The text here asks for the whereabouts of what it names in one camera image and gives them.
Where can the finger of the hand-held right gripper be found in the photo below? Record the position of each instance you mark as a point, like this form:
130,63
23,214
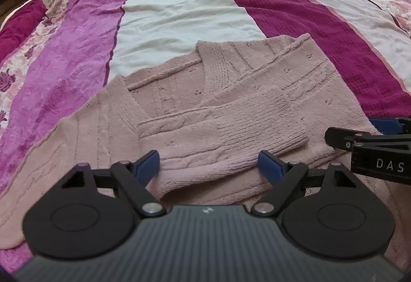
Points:
340,137
387,125

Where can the striped floral bedspread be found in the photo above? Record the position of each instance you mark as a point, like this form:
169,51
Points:
179,9

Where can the magenta pillow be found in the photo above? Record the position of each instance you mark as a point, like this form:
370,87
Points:
20,25

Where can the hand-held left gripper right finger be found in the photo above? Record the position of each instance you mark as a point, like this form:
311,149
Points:
268,164

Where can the wooden headboard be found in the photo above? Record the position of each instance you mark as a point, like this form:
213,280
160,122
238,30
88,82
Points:
11,1

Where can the pink knitted sweater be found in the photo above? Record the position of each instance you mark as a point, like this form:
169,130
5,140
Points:
205,115

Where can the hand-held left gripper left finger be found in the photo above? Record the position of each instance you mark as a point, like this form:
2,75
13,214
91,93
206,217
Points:
149,163

